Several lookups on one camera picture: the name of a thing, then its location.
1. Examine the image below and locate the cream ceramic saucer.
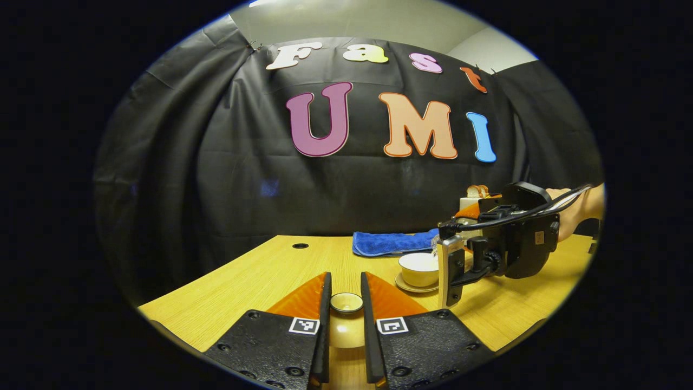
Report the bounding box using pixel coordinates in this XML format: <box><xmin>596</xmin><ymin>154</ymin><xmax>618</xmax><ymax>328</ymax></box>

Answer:
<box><xmin>394</xmin><ymin>272</ymin><xmax>440</xmax><ymax>294</ymax></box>

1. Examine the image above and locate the cream teacup lid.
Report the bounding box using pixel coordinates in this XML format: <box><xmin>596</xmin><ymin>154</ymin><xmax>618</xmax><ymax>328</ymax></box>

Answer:
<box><xmin>329</xmin><ymin>292</ymin><xmax>366</xmax><ymax>349</ymax></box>

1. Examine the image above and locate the blue folded towel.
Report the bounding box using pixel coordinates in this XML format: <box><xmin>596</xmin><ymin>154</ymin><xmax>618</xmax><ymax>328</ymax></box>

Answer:
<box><xmin>352</xmin><ymin>228</ymin><xmax>440</xmax><ymax>257</ymax></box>

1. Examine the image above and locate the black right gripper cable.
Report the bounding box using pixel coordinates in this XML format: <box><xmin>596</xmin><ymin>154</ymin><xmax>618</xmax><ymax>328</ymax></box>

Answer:
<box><xmin>439</xmin><ymin>184</ymin><xmax>593</xmax><ymax>232</ymax></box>

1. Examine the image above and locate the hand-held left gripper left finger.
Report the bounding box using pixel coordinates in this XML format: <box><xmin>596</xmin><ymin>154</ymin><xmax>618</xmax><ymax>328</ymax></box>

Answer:
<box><xmin>203</xmin><ymin>271</ymin><xmax>332</xmax><ymax>390</ymax></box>

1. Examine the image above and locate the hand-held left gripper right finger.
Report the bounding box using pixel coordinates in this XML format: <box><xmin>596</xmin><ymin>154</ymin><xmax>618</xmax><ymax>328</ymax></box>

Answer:
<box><xmin>360</xmin><ymin>271</ymin><xmax>496</xmax><ymax>390</ymax></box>

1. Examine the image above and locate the black backdrop cloth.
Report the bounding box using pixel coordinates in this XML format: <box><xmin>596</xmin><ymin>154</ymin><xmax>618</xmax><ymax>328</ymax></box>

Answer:
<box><xmin>92</xmin><ymin>27</ymin><xmax>604</xmax><ymax>304</ymax></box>

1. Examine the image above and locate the cream ceramic teacup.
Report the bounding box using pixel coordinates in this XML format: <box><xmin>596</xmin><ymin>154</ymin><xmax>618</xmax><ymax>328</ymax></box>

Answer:
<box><xmin>398</xmin><ymin>252</ymin><xmax>440</xmax><ymax>288</ymax></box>

